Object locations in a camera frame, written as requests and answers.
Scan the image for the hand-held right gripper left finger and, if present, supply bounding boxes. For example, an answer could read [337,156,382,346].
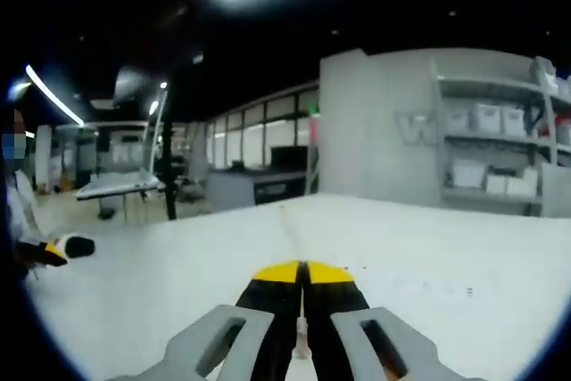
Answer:
[106,260,306,381]

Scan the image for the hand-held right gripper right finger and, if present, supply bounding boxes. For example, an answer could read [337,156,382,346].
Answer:
[303,261,487,381]

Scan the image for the grey workbench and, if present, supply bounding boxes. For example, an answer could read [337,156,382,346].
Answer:
[74,170,161,203]

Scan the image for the black pole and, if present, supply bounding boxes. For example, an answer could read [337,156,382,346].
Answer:
[161,85,178,222]

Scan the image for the grey counter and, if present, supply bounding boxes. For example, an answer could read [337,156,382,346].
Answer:
[206,170,314,213]

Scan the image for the ceiling light strip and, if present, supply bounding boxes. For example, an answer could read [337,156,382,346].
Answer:
[23,63,87,127]

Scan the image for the black monitor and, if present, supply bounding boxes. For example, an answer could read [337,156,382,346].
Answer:
[270,145,310,169]

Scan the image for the grey shelf rack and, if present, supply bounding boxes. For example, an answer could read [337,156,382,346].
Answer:
[429,56,571,218]

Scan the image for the grey leaning panel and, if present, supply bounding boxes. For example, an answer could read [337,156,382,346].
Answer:
[540,162,571,218]

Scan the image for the rows of white storage bins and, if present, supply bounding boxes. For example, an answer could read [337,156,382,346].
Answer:
[445,66,571,198]

